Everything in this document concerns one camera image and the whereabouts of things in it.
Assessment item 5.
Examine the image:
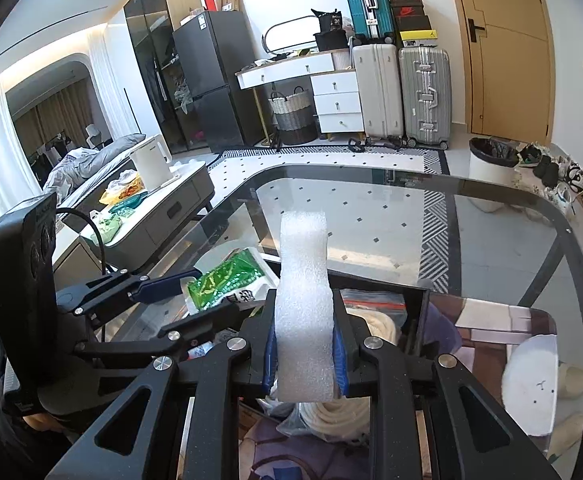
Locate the black cable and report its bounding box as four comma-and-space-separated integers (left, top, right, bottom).
58, 207, 109, 278

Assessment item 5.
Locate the clear zip bag red strip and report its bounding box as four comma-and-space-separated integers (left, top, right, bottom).
341, 288, 407, 311

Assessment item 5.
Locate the teal suitcase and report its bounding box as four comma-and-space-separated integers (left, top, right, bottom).
340, 0, 397, 46

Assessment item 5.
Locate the green white packet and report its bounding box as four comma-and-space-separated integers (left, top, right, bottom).
185, 247, 279, 318

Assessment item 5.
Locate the clear bag of food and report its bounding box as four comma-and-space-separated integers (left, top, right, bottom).
100, 170, 144, 205

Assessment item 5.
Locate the grey coffee table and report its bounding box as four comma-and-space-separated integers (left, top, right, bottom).
54, 162, 216, 273

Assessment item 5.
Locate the black glass cabinet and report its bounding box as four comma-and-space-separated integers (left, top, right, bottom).
124, 0, 202, 153

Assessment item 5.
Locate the white electric kettle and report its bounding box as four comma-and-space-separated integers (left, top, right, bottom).
129, 135, 181, 193

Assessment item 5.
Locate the white suitcase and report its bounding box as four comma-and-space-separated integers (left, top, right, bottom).
352, 42, 405, 141

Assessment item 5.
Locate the shoe rack with shoes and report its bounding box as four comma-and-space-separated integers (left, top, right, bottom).
519, 50, 583, 251

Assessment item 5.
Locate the black refrigerator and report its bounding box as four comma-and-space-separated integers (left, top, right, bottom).
172, 10, 267, 153

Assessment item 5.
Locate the bed with grey duvet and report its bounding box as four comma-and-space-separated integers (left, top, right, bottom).
41, 132, 147, 206

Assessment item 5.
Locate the black shoe box red logo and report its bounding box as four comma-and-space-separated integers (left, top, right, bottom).
391, 5, 431, 31

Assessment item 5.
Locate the white foam piece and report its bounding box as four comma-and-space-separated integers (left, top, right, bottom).
274, 210, 336, 403

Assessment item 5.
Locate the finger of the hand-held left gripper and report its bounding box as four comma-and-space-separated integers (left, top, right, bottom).
56, 267, 202, 316
74, 307, 251, 376

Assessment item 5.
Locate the black white patterned rug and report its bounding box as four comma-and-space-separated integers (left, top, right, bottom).
206, 145, 452, 291

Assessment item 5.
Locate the green plastic bag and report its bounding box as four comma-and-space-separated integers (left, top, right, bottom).
90, 209, 123, 247

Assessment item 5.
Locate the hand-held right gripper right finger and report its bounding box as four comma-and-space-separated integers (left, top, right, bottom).
329, 287, 562, 480

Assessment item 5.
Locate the black cardboard box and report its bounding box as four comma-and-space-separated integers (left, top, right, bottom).
236, 260, 431, 480

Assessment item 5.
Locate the brown curtain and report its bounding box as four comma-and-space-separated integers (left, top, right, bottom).
14, 80, 97, 161

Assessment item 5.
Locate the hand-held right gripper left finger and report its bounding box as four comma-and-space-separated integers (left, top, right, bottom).
46, 287, 278, 480

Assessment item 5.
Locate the black bag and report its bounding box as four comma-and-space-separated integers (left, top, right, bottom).
311, 8, 347, 52

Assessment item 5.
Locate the purple cloth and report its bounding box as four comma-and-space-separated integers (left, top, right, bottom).
238, 412, 372, 480

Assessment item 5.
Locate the clear bag with white roll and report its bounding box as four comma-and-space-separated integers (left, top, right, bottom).
276, 399, 373, 443

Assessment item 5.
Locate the oval mirror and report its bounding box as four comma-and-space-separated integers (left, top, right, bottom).
262, 16, 325, 56

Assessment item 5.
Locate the wooden door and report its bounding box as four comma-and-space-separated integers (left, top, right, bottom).
444, 0, 557, 148

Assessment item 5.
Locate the silver suitcase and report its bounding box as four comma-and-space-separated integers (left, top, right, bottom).
398, 46, 452, 150

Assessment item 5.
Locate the white trash bin black liner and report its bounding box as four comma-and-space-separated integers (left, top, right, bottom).
469, 136, 521, 211

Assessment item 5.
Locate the woven basket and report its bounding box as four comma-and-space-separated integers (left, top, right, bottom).
268, 86, 319, 146

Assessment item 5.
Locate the white dresser desk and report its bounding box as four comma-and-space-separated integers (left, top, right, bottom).
235, 52, 362, 141

